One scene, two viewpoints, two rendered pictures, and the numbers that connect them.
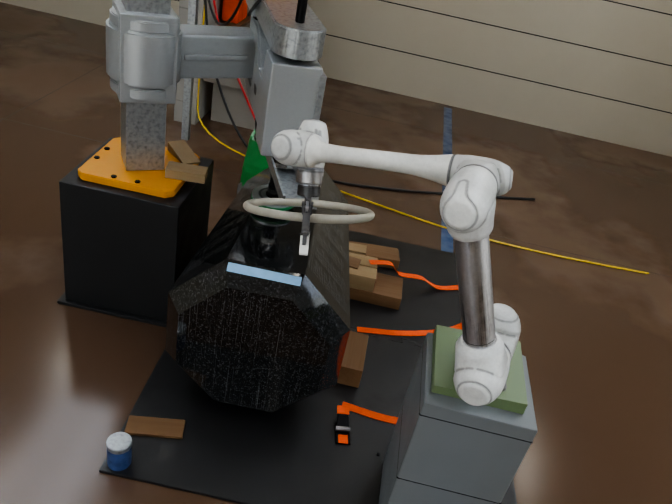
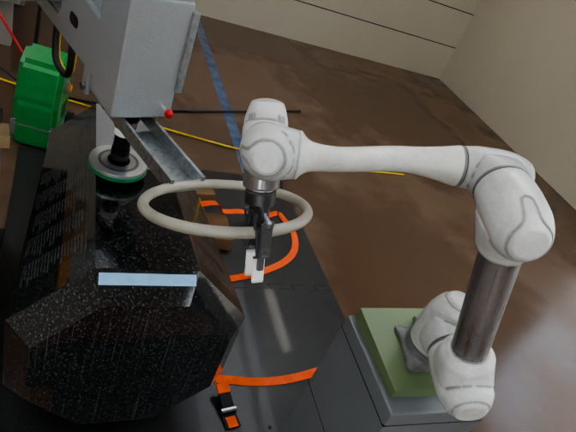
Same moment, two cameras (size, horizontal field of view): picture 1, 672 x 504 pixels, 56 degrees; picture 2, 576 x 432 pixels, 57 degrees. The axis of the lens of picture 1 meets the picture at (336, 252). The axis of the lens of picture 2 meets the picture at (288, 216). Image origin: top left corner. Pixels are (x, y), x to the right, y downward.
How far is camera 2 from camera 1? 1.14 m
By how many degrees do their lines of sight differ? 26
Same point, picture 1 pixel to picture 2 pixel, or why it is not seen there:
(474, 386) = (477, 406)
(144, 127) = not seen: outside the picture
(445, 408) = (411, 414)
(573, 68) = not seen: outside the picture
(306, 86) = (174, 26)
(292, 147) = (287, 159)
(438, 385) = (399, 390)
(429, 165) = (438, 163)
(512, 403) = not seen: hidden behind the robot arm
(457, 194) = (531, 219)
